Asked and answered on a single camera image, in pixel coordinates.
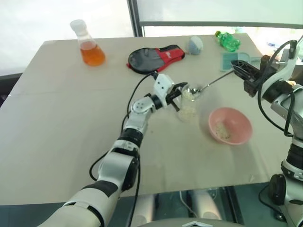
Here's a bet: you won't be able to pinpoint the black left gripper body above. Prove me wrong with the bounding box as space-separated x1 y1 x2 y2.
162 87 178 107

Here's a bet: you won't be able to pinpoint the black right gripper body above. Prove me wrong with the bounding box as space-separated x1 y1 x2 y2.
243 55 272 97

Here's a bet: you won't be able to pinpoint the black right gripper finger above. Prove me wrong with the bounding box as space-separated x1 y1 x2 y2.
230 60 261 76
232 67 258 83

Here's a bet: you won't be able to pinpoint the glass mug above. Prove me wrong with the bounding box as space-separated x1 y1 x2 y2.
175 86 198 122

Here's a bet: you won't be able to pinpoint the metal spoon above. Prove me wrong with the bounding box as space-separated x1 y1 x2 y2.
185 70 235 102

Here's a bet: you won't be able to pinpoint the white oatmeal flakes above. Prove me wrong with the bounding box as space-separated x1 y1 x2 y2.
178 106 197 122
214 121 233 140

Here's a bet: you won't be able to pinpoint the pink bowl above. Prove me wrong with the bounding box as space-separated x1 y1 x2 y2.
208 107 253 146

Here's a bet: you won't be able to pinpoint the green plastic bottle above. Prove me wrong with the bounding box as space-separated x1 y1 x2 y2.
214 30 242 53

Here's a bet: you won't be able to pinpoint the black and red pouch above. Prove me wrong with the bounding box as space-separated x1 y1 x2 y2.
126 44 187 75

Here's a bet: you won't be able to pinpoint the grey blue ball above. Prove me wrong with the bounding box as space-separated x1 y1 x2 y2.
188 35 205 56

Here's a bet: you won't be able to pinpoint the flask with orange liquid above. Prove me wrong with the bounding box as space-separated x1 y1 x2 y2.
69 19 106 68

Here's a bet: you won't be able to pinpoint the white rounded robot leg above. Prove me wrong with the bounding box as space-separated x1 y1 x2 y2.
135 194 157 226
191 188 223 221

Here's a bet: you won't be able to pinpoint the grey robot chest cover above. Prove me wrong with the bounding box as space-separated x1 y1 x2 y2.
142 218 246 227

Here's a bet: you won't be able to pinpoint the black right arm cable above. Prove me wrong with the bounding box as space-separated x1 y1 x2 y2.
256 39 298 138

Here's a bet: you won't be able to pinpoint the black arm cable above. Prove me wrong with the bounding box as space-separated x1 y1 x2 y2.
256 39 298 138
89 71 160 227

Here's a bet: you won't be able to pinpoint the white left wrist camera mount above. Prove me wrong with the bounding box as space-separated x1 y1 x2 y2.
153 73 175 102

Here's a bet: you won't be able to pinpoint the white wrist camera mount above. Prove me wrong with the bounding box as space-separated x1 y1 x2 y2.
153 73 175 102
261 35 303 96

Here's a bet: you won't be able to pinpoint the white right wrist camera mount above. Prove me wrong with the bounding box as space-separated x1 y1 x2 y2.
261 35 303 96

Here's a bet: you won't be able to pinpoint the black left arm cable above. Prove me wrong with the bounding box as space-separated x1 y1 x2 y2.
89 71 160 227

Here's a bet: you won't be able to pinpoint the grey window frame rail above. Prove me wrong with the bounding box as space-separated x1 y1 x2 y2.
139 20 303 30

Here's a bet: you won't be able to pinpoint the grey window frame post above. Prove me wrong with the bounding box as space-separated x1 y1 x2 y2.
127 0 146 38

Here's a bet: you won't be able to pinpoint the thin white cable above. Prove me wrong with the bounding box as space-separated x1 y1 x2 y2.
179 190 197 218

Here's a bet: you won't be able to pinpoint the thin black cable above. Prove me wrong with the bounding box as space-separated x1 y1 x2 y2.
258 182 287 215

